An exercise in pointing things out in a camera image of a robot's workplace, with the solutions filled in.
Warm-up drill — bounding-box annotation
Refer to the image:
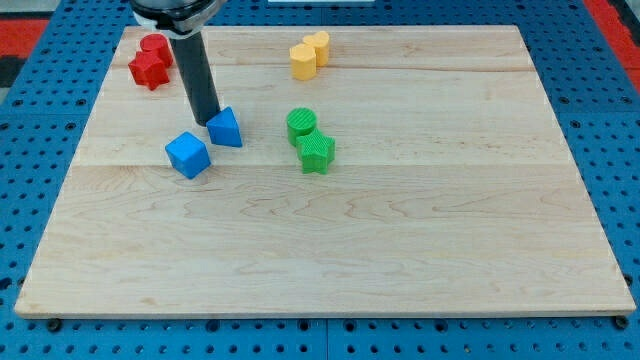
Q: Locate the green cylinder block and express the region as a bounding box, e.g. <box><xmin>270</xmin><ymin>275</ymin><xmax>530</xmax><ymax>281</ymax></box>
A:
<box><xmin>286</xmin><ymin>107</ymin><xmax>317</xmax><ymax>146</ymax></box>

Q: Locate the red star block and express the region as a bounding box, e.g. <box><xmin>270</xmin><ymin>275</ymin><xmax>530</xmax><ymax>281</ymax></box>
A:
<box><xmin>128</xmin><ymin>51</ymin><xmax>170</xmax><ymax>91</ymax></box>

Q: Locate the blue triangle block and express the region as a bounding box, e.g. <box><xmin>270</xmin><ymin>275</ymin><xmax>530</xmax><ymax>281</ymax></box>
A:
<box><xmin>206</xmin><ymin>107</ymin><xmax>243</xmax><ymax>148</ymax></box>

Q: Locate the yellow heart block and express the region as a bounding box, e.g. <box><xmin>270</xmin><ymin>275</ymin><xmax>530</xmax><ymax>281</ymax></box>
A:
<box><xmin>303</xmin><ymin>30</ymin><xmax>330</xmax><ymax>67</ymax></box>

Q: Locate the red cylinder block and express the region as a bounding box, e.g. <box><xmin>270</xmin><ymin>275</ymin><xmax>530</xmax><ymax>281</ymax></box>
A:
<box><xmin>139</xmin><ymin>34</ymin><xmax>173</xmax><ymax>68</ymax></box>

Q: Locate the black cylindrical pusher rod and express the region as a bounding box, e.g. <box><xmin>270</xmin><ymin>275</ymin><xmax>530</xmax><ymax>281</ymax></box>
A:
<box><xmin>170</xmin><ymin>32</ymin><xmax>221</xmax><ymax>126</ymax></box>

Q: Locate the green star block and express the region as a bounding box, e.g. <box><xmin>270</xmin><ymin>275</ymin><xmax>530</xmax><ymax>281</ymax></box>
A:
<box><xmin>296</xmin><ymin>129</ymin><xmax>335</xmax><ymax>175</ymax></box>

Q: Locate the blue cube block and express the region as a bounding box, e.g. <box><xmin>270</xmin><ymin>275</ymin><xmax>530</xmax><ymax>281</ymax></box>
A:
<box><xmin>165</xmin><ymin>132</ymin><xmax>211</xmax><ymax>179</ymax></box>

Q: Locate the wooden board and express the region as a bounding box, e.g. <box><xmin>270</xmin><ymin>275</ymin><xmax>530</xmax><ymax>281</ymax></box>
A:
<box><xmin>15</xmin><ymin>25</ymin><xmax>636</xmax><ymax>319</ymax></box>

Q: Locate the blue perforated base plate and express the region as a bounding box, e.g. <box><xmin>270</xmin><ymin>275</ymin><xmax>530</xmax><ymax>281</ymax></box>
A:
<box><xmin>1</xmin><ymin>0</ymin><xmax>639</xmax><ymax>359</ymax></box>

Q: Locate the yellow hexagon block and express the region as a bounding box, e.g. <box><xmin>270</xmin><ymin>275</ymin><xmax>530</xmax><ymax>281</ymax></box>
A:
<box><xmin>289</xmin><ymin>43</ymin><xmax>317</xmax><ymax>81</ymax></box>

